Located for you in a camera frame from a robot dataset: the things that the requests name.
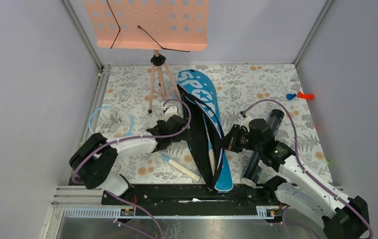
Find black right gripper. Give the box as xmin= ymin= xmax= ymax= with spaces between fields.
xmin=215 ymin=124 xmax=263 ymax=153

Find blue sport racket bag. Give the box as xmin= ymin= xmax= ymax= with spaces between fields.
xmin=176 ymin=69 xmax=233 ymax=193

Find light blue racket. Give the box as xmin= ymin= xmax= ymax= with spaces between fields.
xmin=88 ymin=106 xmax=200 ymax=183
xmin=208 ymin=138 xmax=215 ymax=176

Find black shuttlecock tube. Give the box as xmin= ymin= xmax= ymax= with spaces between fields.
xmin=240 ymin=109 xmax=284 ymax=187

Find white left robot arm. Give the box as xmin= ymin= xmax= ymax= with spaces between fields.
xmin=69 ymin=115 xmax=191 ymax=205

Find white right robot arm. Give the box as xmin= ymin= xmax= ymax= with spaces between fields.
xmin=220 ymin=119 xmax=370 ymax=239

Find pink tripod stand legs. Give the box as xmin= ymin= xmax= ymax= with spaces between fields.
xmin=148 ymin=50 xmax=181 ymax=114

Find blue clip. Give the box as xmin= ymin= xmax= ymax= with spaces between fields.
xmin=286 ymin=94 xmax=297 ymax=101

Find orange clip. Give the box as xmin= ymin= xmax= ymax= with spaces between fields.
xmin=296 ymin=91 xmax=315 ymax=101

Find pink perforated music stand desk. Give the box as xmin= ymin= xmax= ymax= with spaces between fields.
xmin=83 ymin=0 xmax=209 ymax=52

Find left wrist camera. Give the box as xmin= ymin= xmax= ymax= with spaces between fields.
xmin=162 ymin=106 xmax=179 ymax=121

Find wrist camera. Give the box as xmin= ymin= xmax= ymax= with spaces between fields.
xmin=240 ymin=115 xmax=253 ymax=131
xmin=162 ymin=106 xmax=179 ymax=121

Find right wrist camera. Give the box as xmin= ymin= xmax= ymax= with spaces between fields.
xmin=240 ymin=115 xmax=253 ymax=131

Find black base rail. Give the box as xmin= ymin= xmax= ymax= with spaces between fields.
xmin=101 ymin=184 xmax=285 ymax=219

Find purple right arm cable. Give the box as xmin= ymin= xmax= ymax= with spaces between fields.
xmin=241 ymin=99 xmax=374 ymax=239

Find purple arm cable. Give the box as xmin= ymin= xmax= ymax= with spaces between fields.
xmin=71 ymin=99 xmax=192 ymax=239
xmin=241 ymin=99 xmax=374 ymax=239

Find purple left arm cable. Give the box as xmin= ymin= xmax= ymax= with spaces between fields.
xmin=71 ymin=99 xmax=192 ymax=239

